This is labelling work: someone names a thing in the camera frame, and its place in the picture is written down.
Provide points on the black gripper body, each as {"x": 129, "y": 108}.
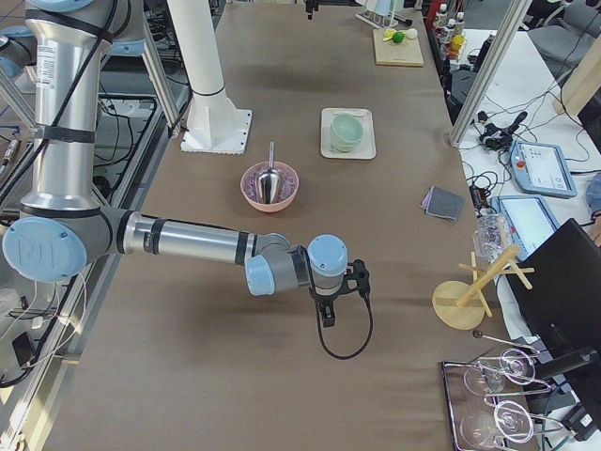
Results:
{"x": 310, "y": 7}
{"x": 324, "y": 300}

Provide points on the light green bowl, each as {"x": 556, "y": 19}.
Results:
{"x": 347, "y": 127}

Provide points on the wooden cutting board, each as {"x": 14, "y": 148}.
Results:
{"x": 405, "y": 54}

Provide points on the green lime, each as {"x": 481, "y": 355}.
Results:
{"x": 398, "y": 37}

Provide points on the wooden cup tree stand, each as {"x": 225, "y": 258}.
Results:
{"x": 463, "y": 306}

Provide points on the pink bowl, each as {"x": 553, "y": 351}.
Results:
{"x": 290, "y": 186}

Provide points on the cream plastic tray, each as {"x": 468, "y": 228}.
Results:
{"x": 367, "y": 148}

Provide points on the metal scoop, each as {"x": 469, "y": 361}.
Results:
{"x": 269, "y": 180}

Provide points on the upper wine glass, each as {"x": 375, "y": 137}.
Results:
{"x": 489, "y": 375}

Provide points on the wine glass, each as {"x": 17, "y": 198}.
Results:
{"x": 499, "y": 428}
{"x": 489, "y": 375}

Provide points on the lower teach pendant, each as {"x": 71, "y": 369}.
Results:
{"x": 530, "y": 219}

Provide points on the teach pendant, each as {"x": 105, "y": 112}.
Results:
{"x": 541, "y": 169}
{"x": 530, "y": 219}

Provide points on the black monitor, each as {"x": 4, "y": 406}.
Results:
{"x": 563, "y": 305}

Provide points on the lower wine glass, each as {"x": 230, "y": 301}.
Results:
{"x": 499, "y": 428}

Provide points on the upper teach pendant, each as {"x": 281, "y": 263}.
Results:
{"x": 541, "y": 169}

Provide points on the black wire glass rack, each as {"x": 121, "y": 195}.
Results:
{"x": 486, "y": 398}

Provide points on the aluminium frame post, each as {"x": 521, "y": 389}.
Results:
{"x": 511, "y": 21}

